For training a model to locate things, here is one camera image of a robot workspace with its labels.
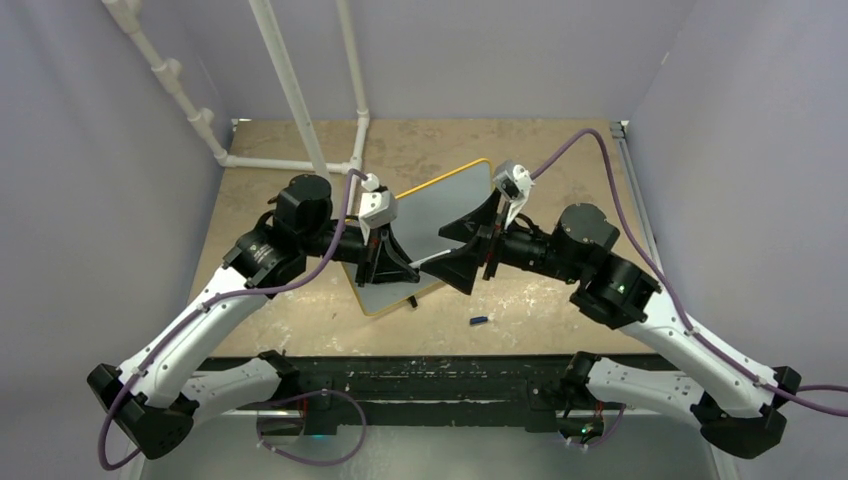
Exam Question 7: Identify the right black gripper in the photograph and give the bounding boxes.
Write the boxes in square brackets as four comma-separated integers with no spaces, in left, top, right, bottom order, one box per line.
[421,186,582,293]

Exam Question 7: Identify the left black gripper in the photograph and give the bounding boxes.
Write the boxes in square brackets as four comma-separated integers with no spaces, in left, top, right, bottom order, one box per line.
[302,220,420,287]

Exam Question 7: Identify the yellow framed whiteboard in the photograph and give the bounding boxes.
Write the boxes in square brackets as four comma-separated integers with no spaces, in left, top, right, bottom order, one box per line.
[342,158,493,316]

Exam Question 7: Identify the whiteboard marker pen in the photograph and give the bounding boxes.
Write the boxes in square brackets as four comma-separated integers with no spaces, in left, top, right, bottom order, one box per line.
[409,248,455,269]

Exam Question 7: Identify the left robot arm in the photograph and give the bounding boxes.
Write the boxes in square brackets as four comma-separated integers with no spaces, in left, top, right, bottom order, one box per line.
[87,169,419,459]

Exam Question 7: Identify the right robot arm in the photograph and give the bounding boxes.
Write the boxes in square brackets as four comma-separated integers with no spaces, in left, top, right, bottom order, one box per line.
[421,194,801,459]

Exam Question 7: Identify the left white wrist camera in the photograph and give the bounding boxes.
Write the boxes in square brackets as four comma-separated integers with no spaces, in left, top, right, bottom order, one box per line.
[357,173,398,230]

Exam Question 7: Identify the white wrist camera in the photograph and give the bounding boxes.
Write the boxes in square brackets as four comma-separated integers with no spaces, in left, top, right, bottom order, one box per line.
[357,173,398,230]
[493,160,535,228]

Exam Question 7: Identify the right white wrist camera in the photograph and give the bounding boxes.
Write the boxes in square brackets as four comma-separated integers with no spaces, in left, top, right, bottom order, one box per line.
[493,160,535,228]

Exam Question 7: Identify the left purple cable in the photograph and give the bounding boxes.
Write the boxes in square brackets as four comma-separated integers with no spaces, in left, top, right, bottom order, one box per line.
[97,168,369,472]

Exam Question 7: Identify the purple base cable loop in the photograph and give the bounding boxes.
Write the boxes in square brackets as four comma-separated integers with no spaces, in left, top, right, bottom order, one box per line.
[255,388,369,466]

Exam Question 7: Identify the aluminium table frame rail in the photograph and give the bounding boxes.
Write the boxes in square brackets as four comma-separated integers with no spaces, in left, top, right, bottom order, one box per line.
[609,121,740,480]

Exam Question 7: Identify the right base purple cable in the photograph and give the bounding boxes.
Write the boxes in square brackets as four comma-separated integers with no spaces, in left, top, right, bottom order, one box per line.
[563,404,627,452]

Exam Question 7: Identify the white PVC pipe frame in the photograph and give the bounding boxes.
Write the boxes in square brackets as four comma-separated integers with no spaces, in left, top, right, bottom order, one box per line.
[102,0,371,177]

